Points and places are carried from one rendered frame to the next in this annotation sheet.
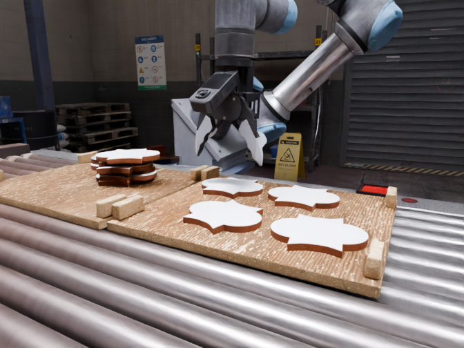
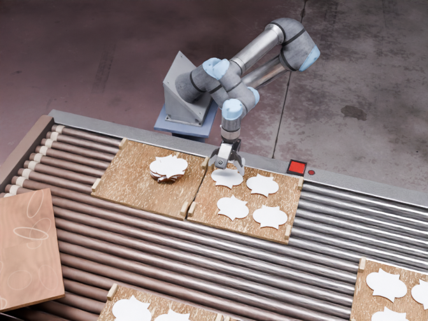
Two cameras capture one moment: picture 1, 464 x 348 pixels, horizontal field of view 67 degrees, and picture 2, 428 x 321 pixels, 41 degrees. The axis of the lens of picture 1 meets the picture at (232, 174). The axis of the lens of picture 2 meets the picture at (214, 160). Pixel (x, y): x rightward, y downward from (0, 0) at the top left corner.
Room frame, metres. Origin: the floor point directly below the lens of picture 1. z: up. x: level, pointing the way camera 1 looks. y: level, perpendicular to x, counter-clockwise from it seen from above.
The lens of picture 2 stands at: (-0.92, 0.39, 2.74)
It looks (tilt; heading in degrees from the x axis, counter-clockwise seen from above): 45 degrees down; 349
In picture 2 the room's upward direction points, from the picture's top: 1 degrees clockwise
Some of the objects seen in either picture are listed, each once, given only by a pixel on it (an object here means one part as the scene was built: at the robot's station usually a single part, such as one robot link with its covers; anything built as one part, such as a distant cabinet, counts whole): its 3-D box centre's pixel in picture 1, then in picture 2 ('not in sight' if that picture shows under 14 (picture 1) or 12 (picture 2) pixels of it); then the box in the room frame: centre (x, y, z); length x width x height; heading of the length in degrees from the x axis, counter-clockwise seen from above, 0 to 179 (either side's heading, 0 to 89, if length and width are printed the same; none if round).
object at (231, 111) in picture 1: (235, 91); (229, 143); (0.71, -0.01, 1.14); 0.09 x 0.08 x 0.12; 149
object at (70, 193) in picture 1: (98, 184); (152, 178); (0.78, 0.31, 0.93); 0.41 x 0.35 x 0.02; 61
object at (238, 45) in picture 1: (233, 48); (229, 130); (0.71, 0.00, 1.22); 0.08 x 0.08 x 0.05
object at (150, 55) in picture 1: (150, 63); not in sight; (6.38, 1.43, 1.55); 0.61 x 0.02 x 0.91; 67
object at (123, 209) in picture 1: (128, 207); (192, 209); (0.56, 0.17, 0.95); 0.06 x 0.02 x 0.03; 152
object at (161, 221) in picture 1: (265, 213); (247, 199); (0.59, -0.06, 0.93); 0.41 x 0.35 x 0.02; 62
